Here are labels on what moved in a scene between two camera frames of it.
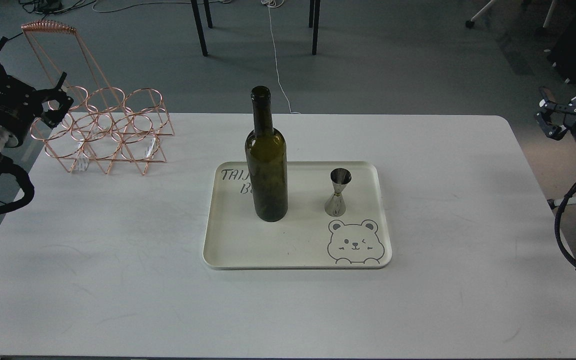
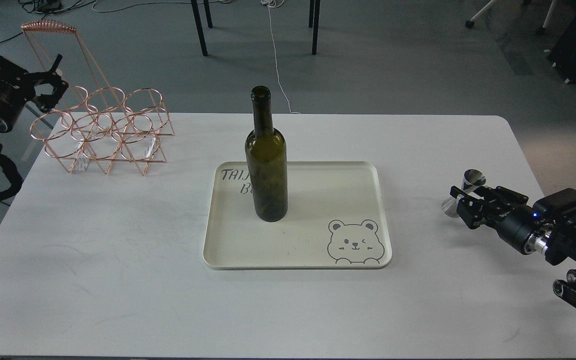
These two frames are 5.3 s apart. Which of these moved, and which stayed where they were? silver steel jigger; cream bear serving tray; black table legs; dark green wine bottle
Moved: silver steel jigger
Stayed: black table legs; cream bear serving tray; dark green wine bottle
